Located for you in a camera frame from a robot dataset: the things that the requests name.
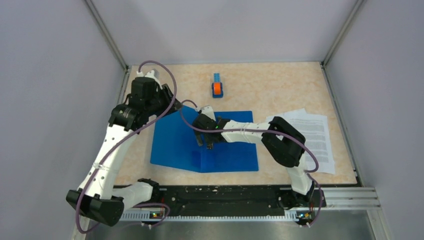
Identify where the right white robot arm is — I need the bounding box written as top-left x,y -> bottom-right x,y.
190,105 -> 320,209

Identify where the blue orange tape dispenser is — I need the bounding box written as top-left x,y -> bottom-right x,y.
211,73 -> 224,98

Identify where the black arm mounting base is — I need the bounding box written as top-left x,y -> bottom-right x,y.
147,185 -> 327,217

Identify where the blue file folder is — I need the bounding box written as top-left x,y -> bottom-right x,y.
150,106 -> 259,173

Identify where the white printed paper stack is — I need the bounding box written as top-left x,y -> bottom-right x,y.
276,108 -> 336,175

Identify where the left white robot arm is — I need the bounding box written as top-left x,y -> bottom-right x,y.
65,69 -> 182,227

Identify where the white slotted cable duct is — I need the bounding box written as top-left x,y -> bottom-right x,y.
120,210 -> 300,222

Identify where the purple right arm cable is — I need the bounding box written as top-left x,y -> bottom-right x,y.
178,99 -> 324,228

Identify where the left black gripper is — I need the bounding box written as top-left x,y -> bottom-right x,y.
145,83 -> 183,118

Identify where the aluminium frame rail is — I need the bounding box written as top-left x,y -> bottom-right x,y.
322,187 -> 381,211

